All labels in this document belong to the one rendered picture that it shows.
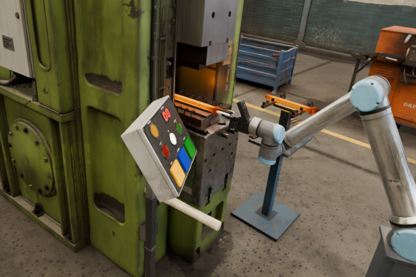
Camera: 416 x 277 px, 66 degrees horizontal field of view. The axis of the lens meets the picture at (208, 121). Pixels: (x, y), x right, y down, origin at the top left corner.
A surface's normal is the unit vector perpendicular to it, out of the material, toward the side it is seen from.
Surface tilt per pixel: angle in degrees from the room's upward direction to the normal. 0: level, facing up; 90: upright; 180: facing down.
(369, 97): 84
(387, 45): 90
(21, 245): 0
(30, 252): 0
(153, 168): 90
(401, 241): 94
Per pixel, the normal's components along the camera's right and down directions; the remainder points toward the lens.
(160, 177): -0.16, 0.39
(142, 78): 0.83, 0.29
